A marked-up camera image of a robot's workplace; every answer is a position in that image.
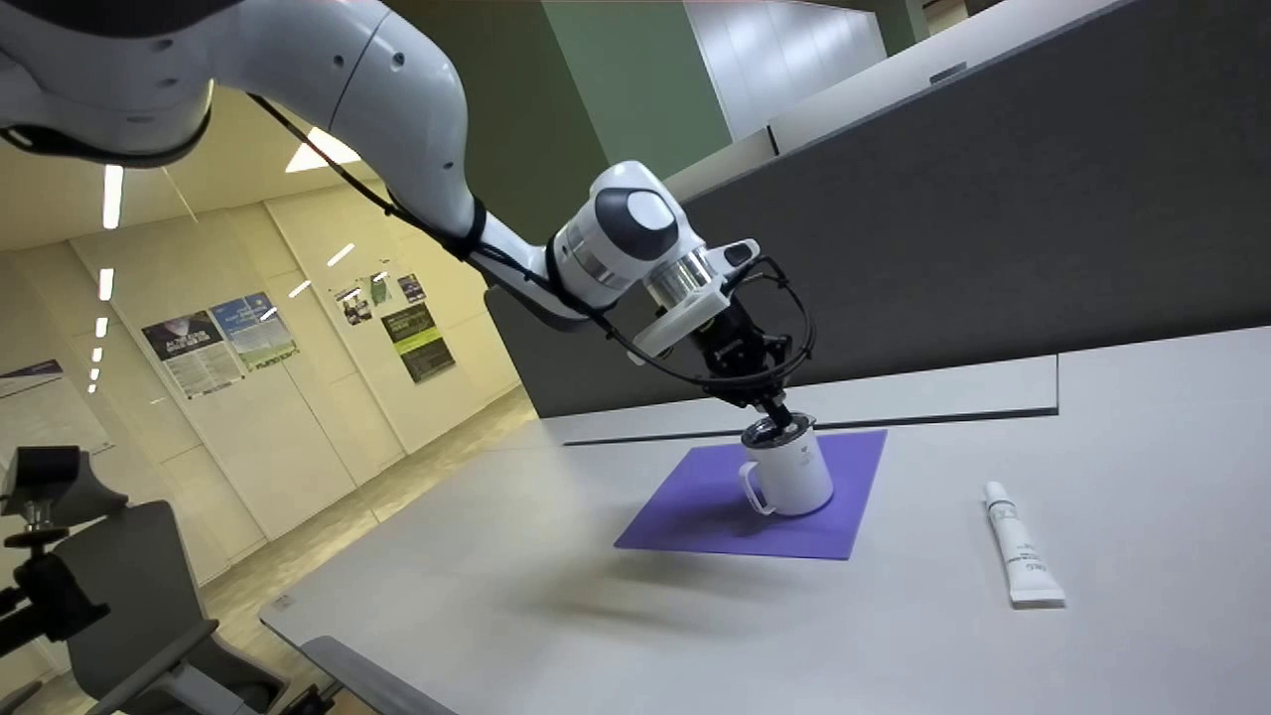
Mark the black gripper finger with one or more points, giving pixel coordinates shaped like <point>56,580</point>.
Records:
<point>771,419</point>
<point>787,412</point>

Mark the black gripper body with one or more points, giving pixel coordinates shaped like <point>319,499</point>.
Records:
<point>742,354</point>

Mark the white cup with lid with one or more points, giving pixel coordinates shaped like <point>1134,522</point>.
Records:
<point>787,477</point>

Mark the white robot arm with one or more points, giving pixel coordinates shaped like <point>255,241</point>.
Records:
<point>134,86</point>

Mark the purple mat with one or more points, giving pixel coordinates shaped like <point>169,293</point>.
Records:
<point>699,505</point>

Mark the white tube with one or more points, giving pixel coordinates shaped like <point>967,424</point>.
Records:
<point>1028,572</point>

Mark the grey desk divider panel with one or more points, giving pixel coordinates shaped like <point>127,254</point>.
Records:
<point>1089,187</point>

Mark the grey office chair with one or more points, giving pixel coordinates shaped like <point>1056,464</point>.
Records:
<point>157,648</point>

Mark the wall poster green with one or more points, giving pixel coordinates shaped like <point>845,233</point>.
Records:
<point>419,344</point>

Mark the wall poster blue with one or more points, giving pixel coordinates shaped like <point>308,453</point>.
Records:
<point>255,330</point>

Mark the wall poster left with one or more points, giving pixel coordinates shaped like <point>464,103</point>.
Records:
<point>194,350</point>

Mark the black camera on stand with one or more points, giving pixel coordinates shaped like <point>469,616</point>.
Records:
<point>49,489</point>

